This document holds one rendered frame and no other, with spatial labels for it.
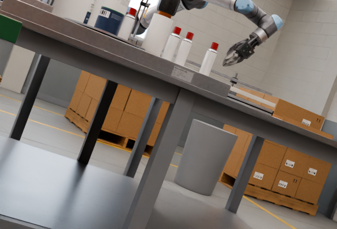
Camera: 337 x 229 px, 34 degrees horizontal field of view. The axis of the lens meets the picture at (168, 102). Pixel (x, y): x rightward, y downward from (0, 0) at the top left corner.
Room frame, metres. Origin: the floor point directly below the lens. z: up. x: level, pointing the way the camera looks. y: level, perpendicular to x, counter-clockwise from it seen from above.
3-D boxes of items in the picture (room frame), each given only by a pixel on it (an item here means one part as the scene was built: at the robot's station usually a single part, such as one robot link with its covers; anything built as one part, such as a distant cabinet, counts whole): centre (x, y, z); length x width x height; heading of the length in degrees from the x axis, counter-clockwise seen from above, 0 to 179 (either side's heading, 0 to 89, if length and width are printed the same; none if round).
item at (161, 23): (2.34, 0.15, 1.03); 0.09 x 0.09 x 0.30
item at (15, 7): (2.12, 0.29, 0.86); 0.80 x 0.67 x 0.05; 106
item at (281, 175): (6.71, -1.42, 0.57); 1.20 x 0.83 x 1.14; 117
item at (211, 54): (2.71, -0.11, 0.98); 0.05 x 0.05 x 0.20
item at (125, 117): (6.67, 0.55, 0.45); 1.20 x 0.83 x 0.89; 27
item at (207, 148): (5.23, -0.50, 0.31); 0.46 x 0.46 x 0.62
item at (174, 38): (2.66, 0.08, 0.98); 0.05 x 0.05 x 0.20
